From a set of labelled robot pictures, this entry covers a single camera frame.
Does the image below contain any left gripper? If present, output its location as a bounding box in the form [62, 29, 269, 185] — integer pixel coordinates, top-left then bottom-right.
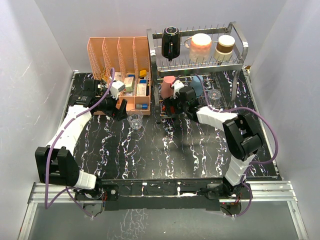
[96, 88, 127, 121]

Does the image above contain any clear faceted glass cup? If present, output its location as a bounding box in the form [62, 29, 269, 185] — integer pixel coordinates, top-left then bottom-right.
[127, 109, 143, 130]

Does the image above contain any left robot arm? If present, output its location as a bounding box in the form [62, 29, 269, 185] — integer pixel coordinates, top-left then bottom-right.
[35, 78, 127, 200]

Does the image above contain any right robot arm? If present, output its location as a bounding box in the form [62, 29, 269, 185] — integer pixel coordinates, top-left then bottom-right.
[163, 81, 264, 199]

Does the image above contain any steel two-tier dish rack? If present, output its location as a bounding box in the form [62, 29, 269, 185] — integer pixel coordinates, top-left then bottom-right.
[146, 21, 249, 124]

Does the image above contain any grey blue cylinder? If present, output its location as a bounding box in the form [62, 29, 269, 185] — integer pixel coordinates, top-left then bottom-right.
[135, 103, 148, 110]

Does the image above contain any blue plastic tumbler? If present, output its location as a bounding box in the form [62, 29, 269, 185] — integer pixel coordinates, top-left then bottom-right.
[190, 75, 204, 97]

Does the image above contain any pink plastic tumbler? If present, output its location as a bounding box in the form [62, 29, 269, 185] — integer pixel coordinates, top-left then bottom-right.
[160, 76, 176, 99]

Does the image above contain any white red-print box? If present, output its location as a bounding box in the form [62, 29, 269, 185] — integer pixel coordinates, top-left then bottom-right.
[136, 83, 148, 97]

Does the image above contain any green and white box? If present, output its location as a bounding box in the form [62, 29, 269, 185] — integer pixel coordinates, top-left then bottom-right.
[123, 76, 135, 93]

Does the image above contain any white barcode card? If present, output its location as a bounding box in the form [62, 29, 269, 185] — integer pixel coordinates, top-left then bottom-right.
[114, 72, 122, 82]

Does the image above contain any yellow eraser block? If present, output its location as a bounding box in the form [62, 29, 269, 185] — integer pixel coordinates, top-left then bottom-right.
[139, 70, 147, 79]

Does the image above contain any pink textured mug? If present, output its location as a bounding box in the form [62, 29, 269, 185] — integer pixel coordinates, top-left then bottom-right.
[184, 33, 212, 63]

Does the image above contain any peach plastic desk organizer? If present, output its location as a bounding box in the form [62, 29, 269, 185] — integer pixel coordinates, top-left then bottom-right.
[87, 36, 152, 115]

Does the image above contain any brown and cream cup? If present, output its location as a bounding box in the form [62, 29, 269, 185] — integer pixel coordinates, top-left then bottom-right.
[213, 34, 236, 62]

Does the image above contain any black ceramic mug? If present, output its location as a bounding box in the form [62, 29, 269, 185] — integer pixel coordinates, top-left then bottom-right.
[161, 26, 181, 62]

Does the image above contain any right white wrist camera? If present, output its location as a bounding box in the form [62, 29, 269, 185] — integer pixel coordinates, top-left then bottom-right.
[170, 80, 185, 99]

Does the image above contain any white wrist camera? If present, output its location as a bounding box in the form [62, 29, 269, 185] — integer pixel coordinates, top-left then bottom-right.
[108, 80, 125, 100]
[170, 80, 185, 99]

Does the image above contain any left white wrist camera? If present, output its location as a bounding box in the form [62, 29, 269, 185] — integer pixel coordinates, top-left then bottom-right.
[108, 80, 125, 100]

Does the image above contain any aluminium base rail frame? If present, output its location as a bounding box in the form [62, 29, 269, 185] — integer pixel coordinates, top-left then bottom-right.
[18, 181, 309, 240]

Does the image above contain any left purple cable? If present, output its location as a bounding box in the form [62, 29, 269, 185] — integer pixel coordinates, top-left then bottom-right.
[44, 67, 116, 221]

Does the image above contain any purple cable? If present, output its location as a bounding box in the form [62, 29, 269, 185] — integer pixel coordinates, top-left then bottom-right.
[194, 74, 279, 218]
[44, 67, 116, 221]

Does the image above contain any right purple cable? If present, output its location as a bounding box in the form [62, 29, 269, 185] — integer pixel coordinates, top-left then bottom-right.
[194, 74, 279, 218]

